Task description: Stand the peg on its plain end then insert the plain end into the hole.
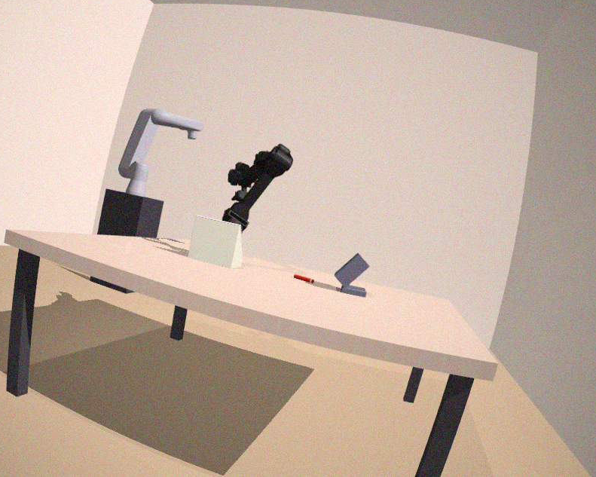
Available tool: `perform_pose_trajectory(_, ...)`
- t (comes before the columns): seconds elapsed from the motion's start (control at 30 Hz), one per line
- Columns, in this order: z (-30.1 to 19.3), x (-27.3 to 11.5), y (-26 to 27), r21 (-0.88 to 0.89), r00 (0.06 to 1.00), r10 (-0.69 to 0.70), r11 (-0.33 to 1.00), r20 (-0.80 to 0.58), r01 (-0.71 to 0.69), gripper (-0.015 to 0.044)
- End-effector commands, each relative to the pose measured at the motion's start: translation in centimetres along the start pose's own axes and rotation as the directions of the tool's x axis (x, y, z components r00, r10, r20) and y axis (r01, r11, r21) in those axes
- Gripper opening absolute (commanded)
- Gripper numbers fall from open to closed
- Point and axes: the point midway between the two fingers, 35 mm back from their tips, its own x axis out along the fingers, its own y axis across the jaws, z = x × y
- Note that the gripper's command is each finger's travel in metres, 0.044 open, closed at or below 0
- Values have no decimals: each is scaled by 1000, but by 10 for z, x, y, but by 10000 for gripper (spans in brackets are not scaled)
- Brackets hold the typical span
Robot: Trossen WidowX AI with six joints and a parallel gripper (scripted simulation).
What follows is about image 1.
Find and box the red peg with white band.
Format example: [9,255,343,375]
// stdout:
[294,275,314,283]

